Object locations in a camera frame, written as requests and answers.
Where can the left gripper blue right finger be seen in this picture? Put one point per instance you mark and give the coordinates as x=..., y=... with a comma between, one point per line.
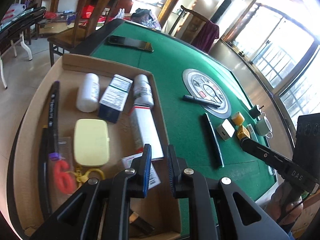
x=181, y=183

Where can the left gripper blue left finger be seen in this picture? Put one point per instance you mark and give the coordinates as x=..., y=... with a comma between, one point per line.
x=139, y=183

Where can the white barcode medicine box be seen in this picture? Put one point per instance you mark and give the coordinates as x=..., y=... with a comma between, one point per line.
x=154, y=178

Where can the black gold lighter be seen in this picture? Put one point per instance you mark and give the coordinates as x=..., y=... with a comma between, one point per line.
x=139, y=223

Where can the light blue tissue pack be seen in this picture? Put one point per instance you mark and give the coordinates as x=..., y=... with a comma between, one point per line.
x=252, y=133

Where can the grey red carton box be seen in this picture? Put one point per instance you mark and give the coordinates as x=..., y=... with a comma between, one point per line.
x=144, y=131

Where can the cream keychain case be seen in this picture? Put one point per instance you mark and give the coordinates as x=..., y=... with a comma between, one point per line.
x=91, y=143

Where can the yellow cracker packet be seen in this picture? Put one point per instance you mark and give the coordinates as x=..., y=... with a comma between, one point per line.
x=243, y=132

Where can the white power adapter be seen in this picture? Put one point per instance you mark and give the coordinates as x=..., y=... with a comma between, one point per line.
x=225, y=130

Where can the yellow round container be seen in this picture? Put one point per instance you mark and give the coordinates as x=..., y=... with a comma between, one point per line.
x=237, y=118

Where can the black marker blue cap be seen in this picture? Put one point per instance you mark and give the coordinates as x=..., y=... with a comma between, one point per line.
x=201, y=101

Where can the white blue medicine box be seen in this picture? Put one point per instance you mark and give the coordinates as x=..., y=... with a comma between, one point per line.
x=114, y=98

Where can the black marker purple cap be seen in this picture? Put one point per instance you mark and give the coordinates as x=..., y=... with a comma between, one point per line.
x=53, y=135

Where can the white medicine bottle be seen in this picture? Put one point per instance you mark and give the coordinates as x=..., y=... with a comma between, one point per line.
x=142, y=91
x=88, y=94

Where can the black marker yellow cap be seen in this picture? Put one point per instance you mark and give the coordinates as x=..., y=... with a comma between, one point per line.
x=43, y=184

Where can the white ceramic mug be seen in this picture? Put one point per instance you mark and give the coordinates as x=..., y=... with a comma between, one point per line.
x=264, y=127

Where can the dark green cylinder motor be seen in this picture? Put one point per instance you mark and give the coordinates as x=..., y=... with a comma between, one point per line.
x=256, y=111

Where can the cardboard box tray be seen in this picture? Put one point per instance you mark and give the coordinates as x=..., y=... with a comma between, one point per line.
x=99, y=207

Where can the round table centre control panel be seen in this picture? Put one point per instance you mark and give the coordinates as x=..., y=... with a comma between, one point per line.
x=202, y=86

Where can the black smartphone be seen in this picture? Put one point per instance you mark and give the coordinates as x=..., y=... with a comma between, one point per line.
x=129, y=43

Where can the wooden chair with purple cloth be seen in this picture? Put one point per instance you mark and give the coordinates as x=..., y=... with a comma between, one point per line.
x=194, y=26

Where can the purple cloth on chair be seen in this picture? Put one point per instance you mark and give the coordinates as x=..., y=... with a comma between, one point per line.
x=206, y=37

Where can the black glass side table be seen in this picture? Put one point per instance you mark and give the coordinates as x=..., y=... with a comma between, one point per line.
x=12, y=33

